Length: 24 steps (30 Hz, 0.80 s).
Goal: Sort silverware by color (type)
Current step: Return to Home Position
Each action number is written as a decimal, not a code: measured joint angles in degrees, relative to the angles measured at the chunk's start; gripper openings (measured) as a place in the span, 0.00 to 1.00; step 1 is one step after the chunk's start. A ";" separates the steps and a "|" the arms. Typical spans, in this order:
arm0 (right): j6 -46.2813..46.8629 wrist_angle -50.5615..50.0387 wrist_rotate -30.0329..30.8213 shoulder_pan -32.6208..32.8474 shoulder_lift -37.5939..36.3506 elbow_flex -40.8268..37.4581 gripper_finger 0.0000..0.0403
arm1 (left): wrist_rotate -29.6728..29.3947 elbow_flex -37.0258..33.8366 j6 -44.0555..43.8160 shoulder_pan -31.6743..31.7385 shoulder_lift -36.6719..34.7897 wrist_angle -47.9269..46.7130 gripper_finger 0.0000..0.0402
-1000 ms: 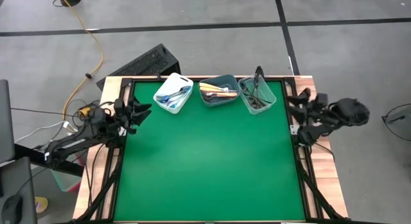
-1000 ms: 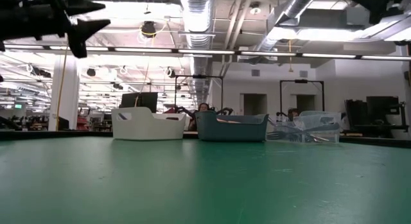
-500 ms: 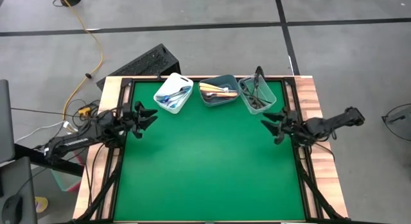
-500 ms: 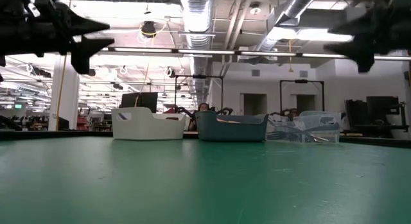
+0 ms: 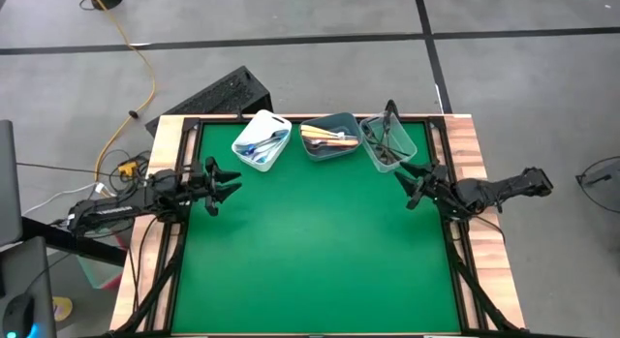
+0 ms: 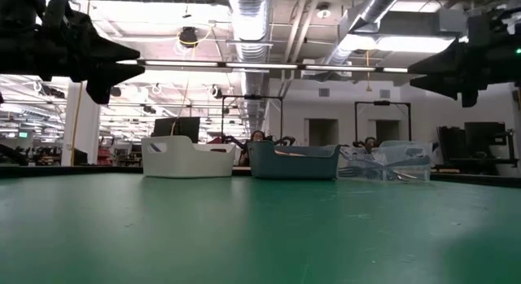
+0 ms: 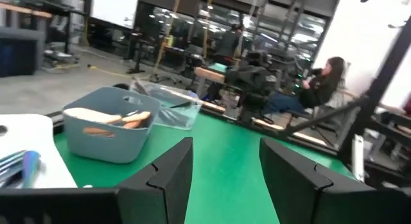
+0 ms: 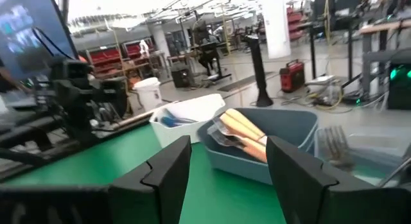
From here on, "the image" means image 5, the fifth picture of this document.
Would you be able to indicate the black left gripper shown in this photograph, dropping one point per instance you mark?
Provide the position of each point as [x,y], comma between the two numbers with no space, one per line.
[198,180]

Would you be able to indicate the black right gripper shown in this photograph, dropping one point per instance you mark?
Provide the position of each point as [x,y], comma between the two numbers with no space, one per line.
[436,183]

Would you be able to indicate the black metal fork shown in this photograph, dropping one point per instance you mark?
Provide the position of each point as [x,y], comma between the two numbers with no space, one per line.
[387,156]
[394,146]
[380,144]

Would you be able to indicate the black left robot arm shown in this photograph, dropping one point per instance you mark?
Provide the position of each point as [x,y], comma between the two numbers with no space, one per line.
[116,207]

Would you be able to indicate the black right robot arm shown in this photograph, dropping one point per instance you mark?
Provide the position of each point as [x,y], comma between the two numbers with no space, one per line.
[499,188]

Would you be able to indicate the clear plastic bin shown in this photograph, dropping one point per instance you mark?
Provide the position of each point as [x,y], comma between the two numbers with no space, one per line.
[404,149]

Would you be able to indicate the black clamp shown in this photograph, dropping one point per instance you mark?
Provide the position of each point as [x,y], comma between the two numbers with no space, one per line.
[391,110]

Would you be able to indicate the white plastic bin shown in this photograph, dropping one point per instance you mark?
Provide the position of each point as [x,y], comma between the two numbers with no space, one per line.
[261,122]

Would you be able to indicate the blue plastic bin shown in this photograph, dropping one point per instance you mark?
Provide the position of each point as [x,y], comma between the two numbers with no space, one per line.
[339,120]

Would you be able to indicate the yellow power plug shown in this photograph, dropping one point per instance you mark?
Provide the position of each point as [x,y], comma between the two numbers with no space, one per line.
[127,168]

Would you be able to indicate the teal and pink crate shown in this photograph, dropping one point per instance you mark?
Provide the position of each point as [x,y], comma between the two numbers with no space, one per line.
[97,275]

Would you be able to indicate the black desk beam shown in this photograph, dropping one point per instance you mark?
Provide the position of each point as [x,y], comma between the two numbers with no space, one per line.
[72,243]

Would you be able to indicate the grey stand foot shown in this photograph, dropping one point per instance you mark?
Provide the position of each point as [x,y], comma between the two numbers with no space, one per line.
[600,175]

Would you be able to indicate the yellow round object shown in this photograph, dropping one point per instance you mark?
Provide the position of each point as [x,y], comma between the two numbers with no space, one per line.
[63,308]

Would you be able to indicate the grey monitor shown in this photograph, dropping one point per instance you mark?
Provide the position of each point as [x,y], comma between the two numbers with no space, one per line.
[9,183]

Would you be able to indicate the dark grey side desk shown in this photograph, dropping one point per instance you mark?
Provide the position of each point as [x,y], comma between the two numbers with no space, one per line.
[24,280]

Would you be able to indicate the black computer mouse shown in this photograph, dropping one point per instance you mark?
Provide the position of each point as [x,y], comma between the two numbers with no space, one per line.
[18,315]

